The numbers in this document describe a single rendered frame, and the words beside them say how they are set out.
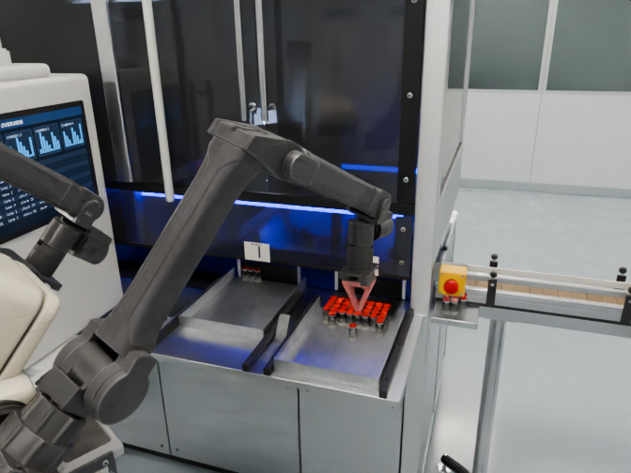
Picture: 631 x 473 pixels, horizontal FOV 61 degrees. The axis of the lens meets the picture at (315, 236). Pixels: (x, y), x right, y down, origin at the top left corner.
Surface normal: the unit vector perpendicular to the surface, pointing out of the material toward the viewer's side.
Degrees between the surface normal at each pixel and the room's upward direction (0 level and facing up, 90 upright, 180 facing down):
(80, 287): 90
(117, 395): 103
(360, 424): 90
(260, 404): 90
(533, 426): 0
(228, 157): 53
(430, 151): 90
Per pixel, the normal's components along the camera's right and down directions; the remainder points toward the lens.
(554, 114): -0.32, 0.35
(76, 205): 0.75, 0.37
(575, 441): -0.01, -0.93
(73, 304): 0.95, 0.11
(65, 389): -0.25, -0.50
